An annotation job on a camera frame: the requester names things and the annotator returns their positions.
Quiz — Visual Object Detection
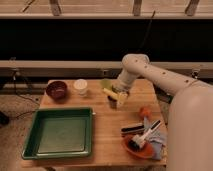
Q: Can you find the orange bowl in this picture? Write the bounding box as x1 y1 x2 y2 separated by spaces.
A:
121 135 154 159

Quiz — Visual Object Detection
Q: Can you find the blue cloth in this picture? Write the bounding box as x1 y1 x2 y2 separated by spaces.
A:
143 117 169 160

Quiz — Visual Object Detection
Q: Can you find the white cup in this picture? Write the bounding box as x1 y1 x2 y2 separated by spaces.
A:
73 79 88 96

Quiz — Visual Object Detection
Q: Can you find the yellow banana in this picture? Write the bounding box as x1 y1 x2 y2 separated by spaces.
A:
103 88 118 100

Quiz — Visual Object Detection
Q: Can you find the green plastic tray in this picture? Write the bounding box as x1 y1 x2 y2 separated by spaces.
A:
22 107 93 160

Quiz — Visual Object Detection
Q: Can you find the black cable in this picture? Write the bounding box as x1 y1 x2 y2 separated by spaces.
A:
134 9 157 56

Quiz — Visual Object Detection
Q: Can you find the wooden table board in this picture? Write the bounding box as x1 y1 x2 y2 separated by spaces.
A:
21 79 167 168

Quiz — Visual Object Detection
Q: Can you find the orange toy fruit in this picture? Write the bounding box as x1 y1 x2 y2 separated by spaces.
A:
139 106 151 119

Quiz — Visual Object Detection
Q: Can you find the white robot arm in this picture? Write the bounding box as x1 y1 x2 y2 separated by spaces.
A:
116 54 213 171

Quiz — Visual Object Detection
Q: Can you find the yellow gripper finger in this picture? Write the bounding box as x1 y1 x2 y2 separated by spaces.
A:
117 92 128 107

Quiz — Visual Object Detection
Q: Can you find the green toy vegetable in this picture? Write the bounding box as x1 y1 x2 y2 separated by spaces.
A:
100 79 112 90

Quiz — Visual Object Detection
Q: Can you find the white dish brush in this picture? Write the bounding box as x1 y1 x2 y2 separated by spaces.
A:
128 120 161 151

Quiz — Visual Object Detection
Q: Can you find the black striped eraser block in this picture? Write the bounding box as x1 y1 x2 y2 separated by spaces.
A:
121 124 144 136

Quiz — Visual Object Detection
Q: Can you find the purple bowl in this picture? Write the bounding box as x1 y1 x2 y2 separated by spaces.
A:
46 81 67 100

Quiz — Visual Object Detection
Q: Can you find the small dark cup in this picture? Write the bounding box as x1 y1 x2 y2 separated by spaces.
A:
107 96 117 109

